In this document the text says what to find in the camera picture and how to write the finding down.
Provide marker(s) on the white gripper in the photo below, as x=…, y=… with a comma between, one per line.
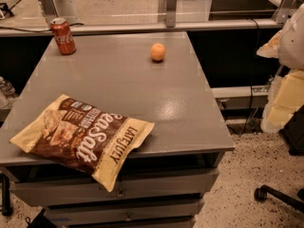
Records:
x=294, y=42

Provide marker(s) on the orange fruit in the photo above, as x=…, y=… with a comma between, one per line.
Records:
x=157, y=52

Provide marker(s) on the brown sea salt chip bag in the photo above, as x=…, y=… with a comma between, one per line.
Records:
x=82, y=136

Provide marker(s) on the metal railing bar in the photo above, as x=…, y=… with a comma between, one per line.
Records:
x=109, y=16

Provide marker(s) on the black office chair base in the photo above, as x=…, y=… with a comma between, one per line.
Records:
x=262, y=192

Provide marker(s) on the grey drawer cabinet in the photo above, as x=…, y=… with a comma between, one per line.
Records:
x=161, y=183

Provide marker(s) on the red coca-cola can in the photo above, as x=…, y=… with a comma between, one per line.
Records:
x=63, y=36

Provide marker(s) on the plastic water bottle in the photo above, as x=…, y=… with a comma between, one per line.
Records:
x=6, y=87

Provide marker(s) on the black stand leg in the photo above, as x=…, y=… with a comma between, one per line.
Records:
x=6, y=209

